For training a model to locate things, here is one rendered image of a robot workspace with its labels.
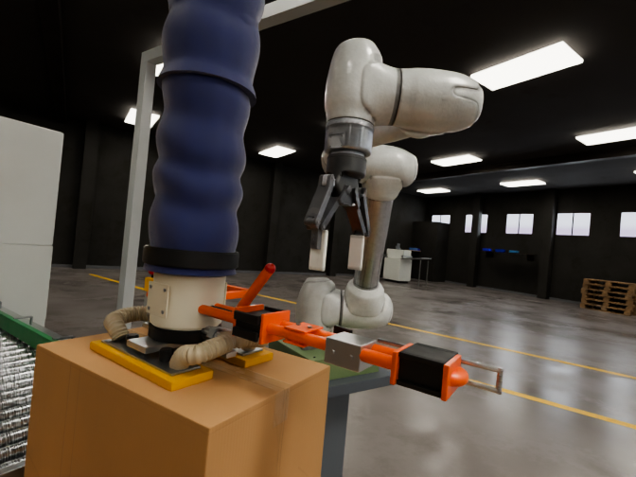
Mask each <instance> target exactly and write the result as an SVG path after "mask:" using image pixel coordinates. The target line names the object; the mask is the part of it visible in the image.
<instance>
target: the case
mask: <svg viewBox="0 0 636 477"><path fill-rule="evenodd" d="M110 338H111V337H110V335H109V332H108V333H102V334H97V335H91V336H85V337H79V338H74V339H68V340H62V341H57V342H51V343H45V344H37V349H36V359H35V368H34V378H33V387H32V397H31V406H30V416H29V425H28V435H27V445H26V463H25V473H24V477H321V467H322V457H323V446H324V435H325V425H326V414H327V393H328V383H329V371H330V366H329V365H326V364H323V363H319V362H314V361H311V360H307V359H304V358H301V357H297V356H294V355H291V354H288V353H284V352H281V351H277V350H274V349H270V348H268V347H260V348H262V349H265V350H268V351H271V352H273V358H272V359H271V360H269V361H266V362H262V363H259V364H255V365H252V366H249V367H246V368H243V367H241V366H238V365H236V364H233V363H230V362H227V361H225V360H222V359H220V358H215V359H213V360H210V361H206V362H202V363H201V364H200V365H202V366H204V367H206V368H209V369H211V370H213V378H212V379H211V380H206V381H203V382H199V383H196V384H193V385H190V386H187V387H185V388H182V389H179V390H176V391H169V390H167V389H165V388H163V387H161V386H160V385H158V384H156V383H154V382H152V381H150V380H147V379H145V378H144V377H142V376H140V375H138V374H136V373H134V372H133V371H131V370H129V369H128V368H126V367H124V366H122V365H120V364H118V363H116V362H113V361H112V360H110V359H108V358H106V357H104V356H102V355H100V354H98V353H97V352H96V351H94V350H92V349H90V343H91V342H92V341H98V340H104V339H110Z"/></svg>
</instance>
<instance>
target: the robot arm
mask: <svg viewBox="0 0 636 477"><path fill-rule="evenodd" d="M483 102H484V93H483V89H482V88H481V87H480V85H479V83H478V82H477V81H476V80H475V79H472V78H471V77H468V76H466V75H464V74H461V73H457V72H453V71H448V70H441V69H432V68H395V67H392V66H389V65H387V64H384V63H382V56H381V54H380V51H379V50H378V48H377V47H376V45H375V44H374V43H373V42H372V41H370V40H368V39H365V38H353V39H349V40H346V41H344V42H342V43H341V44H339V45H338V47H337V48H336V50H335V52H334V54H333V57H332V60H331V64H330V67H329V71H328V75H327V84H326V91H325V111H326V115H327V125H326V138H325V149H324V151H323V153H322V157H321V161H322V167H323V170H324V172H325V173H326V174H325V175H320V177H319V182H318V187H317V189H316V191H315V194H314V196H313V199H312V201H311V204H310V206H309V210H308V212H307V215H306V217H305V219H304V224H305V225H306V227H307V229H308V230H311V241H310V255H309V269H310V270H315V271H322V272H323V271H324V270H325V267H326V255H327V235H328V230H325V229H326V227H327V225H328V223H329V221H330V220H331V218H332V216H333V215H334V213H335V211H336V210H337V208H338V206H339V205H340V206H342V207H343V208H344V209H345V210H346V213H347V216H348V219H349V222H350V225H351V228H352V232H353V235H351V236H350V244H349V256H348V266H347V269H350V270H355V274H354V278H353V279H351V280H350V281H349V282H348V283H347V286H346V288H345V290H339V289H336V288H335V284H334V282H333V281H332V280H330V279H328V278H327V277H321V276H319V277H309V278H307V280H306V281H305V282H304V284H303V286H302V288H301V290H300V292H299V295H298V298H297V302H296V310H295V323H303V322H304V323H308V324H312V325H316V326H319V327H323V329H322V330H324V331H328V332H331V328H332V327H334V326H335V325H337V326H340V327H347V328H356V329H373V328H379V327H384V326H386V325H387V324H388V323H389V322H390V321H391V319H392V315H393V303H392V301H391V298H390V297H389V296H388V295H387V294H386V293H384V289H383V286H382V285H381V283H380V282H379V280H380V269H381V263H382V259H383V253H384V247H385V241H386V238H387V233H388V227H389V221H390V217H391V211H392V205H393V200H394V199H395V198H396V197H397V196H398V194H399V192H400V190H401V189H402V188H403V187H406V186H409V185H410V184H412V183H413V181H414V180H415V178H416V175H417V160H416V157H415V156H414V155H412V154H411V153H410V152H408V151H406V150H404V149H401V148H398V147H394V146H387V145H384V144H388V143H392V142H396V141H399V140H402V139H406V138H409V137H412V138H426V137H429V136H433V135H439V134H443V133H455V132H459V131H462V130H464V129H467V128H469V127H471V126H472V124H473V123H474V122H476V121H477V120H478V118H479V116H480V114H481V111H482V108H483ZM359 183H361V184H362V187H359ZM312 217H314V219H313V218H312Z"/></svg>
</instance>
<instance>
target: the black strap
mask: <svg viewBox="0 0 636 477"><path fill-rule="evenodd" d="M142 261H143V262H144V263H147V264H150V265H156V266H163V267H171V268H183V269H198V270H232V269H236V268H237V267H238V266H239V252H234V253H217V252H200V251H188V250H177V249H169V248H161V247H155V246H150V245H145V246H143V255H142Z"/></svg>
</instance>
